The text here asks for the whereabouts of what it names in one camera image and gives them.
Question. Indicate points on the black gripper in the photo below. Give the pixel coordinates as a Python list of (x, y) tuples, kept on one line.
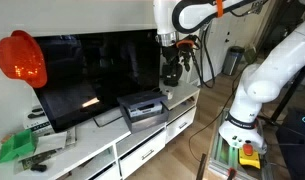
[(173, 55)]

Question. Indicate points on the silver device in box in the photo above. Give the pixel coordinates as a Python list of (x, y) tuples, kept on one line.
[(142, 110)]

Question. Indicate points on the green plastic bin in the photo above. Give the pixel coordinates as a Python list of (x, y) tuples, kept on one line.
[(17, 145)]

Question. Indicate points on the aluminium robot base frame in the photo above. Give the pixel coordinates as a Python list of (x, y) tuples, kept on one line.
[(222, 156)]

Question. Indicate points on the black case with blue mark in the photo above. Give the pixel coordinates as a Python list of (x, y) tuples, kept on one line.
[(295, 150)]

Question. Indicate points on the dark blue open box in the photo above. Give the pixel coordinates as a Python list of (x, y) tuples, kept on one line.
[(145, 125)]

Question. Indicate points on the clear plastic cup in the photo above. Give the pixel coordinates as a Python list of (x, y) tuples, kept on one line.
[(169, 94)]

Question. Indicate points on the grey trash can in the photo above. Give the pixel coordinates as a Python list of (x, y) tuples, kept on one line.
[(232, 61)]

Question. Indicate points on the yellow emergency stop box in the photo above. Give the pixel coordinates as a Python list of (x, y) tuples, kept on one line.
[(248, 160)]

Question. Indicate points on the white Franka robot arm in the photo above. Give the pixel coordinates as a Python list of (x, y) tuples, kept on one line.
[(275, 66)]

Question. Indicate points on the green plant in black pot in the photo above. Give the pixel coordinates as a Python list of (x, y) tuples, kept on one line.
[(172, 76)]

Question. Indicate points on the black stand pole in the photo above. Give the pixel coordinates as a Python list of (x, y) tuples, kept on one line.
[(288, 93)]

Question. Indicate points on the printed magazine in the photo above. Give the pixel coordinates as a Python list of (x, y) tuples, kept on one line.
[(35, 160)]

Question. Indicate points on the black flat television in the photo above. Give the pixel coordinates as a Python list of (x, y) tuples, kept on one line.
[(92, 66)]

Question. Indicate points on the white cardboard box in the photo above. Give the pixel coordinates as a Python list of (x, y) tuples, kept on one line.
[(38, 126)]

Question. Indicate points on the white TV cabinet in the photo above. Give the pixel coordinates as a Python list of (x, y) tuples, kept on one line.
[(92, 136)]

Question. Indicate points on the white envelope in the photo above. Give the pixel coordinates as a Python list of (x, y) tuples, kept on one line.
[(50, 141)]

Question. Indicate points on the small black remote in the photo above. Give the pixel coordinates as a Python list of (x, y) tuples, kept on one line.
[(38, 168)]

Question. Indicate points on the black rod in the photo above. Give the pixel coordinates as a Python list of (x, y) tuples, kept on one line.
[(201, 166)]

